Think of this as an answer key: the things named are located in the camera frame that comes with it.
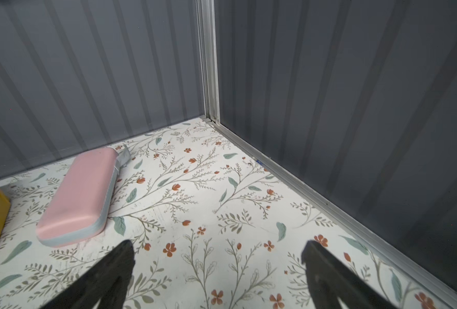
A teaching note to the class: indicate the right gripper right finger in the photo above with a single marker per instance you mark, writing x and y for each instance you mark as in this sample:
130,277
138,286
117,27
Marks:
331,283

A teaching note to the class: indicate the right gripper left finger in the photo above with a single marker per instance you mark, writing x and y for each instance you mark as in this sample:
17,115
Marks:
104,285

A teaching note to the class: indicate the pink case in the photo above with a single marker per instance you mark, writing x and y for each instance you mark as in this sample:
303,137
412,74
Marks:
80,206

